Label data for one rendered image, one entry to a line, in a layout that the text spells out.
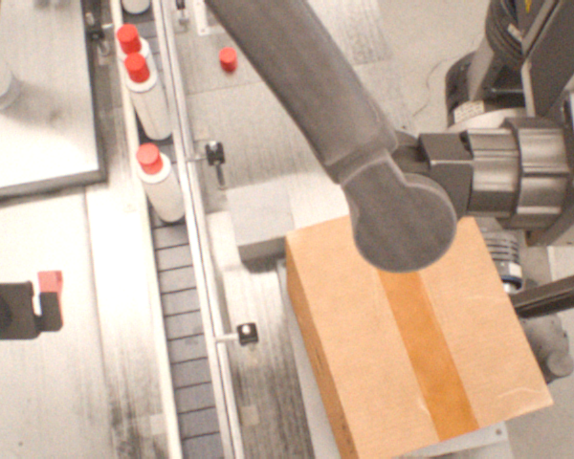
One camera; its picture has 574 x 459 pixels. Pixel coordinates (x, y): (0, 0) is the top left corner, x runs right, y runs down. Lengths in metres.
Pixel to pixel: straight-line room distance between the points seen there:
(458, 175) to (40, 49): 1.00
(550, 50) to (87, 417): 0.86
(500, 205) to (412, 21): 1.97
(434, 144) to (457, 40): 1.94
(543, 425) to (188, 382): 1.23
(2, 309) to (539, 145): 0.53
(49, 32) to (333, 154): 0.97
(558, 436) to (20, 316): 1.61
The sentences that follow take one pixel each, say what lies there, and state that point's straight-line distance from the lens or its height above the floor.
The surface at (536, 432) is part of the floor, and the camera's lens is 2.04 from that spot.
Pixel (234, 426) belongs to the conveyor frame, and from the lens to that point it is 1.05.
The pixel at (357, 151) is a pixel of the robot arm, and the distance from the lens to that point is 0.48.
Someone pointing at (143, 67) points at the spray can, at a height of 1.08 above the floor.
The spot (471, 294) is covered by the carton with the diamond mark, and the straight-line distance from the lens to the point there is 0.86.
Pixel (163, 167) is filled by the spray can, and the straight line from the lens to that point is 0.98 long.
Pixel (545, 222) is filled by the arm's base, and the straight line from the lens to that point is 0.54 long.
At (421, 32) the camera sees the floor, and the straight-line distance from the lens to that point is 2.44.
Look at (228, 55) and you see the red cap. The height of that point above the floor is 0.86.
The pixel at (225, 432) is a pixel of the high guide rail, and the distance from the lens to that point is 0.96.
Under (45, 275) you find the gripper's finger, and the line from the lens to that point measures 0.75.
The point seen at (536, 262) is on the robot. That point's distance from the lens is 1.88.
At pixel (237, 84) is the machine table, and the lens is 1.30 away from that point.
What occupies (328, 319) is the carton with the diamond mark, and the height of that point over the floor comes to 1.12.
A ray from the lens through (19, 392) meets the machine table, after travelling 1.18.
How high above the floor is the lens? 1.92
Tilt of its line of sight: 70 degrees down
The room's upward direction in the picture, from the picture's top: 2 degrees counter-clockwise
